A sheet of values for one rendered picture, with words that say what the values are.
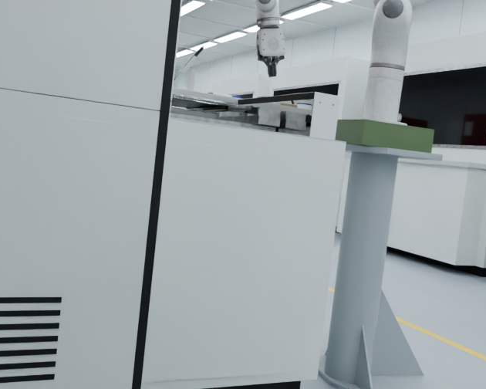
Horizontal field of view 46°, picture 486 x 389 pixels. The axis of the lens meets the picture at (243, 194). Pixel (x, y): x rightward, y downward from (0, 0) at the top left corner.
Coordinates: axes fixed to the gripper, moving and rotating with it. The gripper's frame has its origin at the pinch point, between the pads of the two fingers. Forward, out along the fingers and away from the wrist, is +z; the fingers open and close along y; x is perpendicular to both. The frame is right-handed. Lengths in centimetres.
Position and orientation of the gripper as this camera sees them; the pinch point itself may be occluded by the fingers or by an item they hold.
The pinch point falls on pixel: (271, 71)
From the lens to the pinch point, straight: 217.7
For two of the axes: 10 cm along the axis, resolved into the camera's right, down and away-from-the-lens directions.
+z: 0.9, 9.8, 1.5
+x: -4.3, -1.0, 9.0
